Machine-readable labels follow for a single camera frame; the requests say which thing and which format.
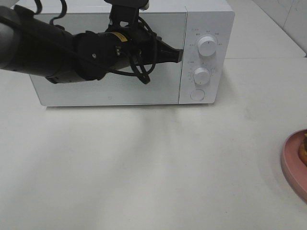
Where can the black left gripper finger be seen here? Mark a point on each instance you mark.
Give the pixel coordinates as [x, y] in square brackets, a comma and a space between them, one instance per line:
[164, 53]

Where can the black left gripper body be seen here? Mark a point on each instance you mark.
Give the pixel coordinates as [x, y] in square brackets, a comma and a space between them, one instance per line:
[122, 52]

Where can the white microwave door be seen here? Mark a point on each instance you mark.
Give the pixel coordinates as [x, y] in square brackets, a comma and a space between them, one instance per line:
[115, 89]

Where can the white timer knob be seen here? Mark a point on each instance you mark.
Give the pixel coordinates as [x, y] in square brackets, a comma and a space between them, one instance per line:
[201, 76]

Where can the round white door button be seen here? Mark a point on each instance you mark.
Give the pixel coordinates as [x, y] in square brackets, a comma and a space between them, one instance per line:
[197, 95]

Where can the burger with lettuce and tomato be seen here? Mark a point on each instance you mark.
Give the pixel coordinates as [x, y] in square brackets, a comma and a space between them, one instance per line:
[303, 150]

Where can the pink round plate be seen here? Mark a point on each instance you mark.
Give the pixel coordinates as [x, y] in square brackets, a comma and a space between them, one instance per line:
[294, 170]

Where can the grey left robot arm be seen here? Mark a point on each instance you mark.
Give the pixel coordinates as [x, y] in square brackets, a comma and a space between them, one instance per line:
[31, 46]

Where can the white upper power knob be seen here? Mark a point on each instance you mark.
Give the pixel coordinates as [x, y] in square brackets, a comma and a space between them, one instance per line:
[206, 45]

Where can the white microwave oven body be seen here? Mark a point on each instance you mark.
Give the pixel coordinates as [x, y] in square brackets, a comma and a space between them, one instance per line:
[213, 17]

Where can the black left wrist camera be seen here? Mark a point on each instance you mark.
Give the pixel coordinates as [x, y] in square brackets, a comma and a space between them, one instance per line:
[126, 11]

